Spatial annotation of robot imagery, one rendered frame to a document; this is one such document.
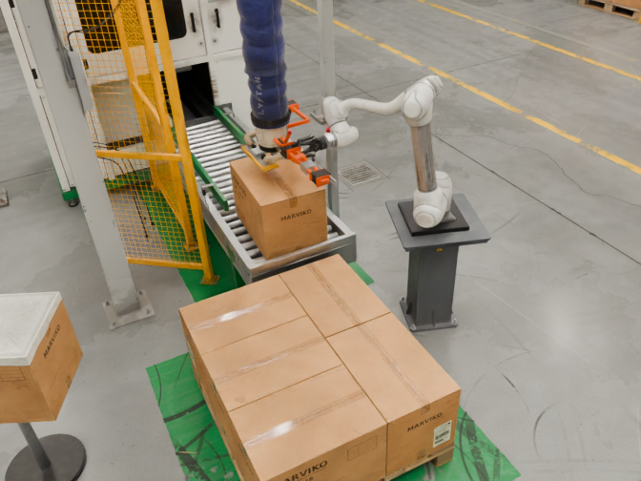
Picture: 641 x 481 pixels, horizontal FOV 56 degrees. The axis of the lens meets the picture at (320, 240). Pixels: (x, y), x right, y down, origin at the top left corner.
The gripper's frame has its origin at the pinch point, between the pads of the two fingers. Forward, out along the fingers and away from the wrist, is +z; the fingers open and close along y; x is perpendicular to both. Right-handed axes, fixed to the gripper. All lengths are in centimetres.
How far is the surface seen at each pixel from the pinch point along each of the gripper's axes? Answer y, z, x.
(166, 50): -47, 43, 65
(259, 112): -18.1, 8.6, 19.6
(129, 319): 119, 104, 55
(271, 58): -47.9, 1.0, 14.3
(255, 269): 61, 34, -11
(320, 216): 44.1, -13.0, -5.3
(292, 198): 27.0, 4.0, -4.3
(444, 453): 112, -10, -136
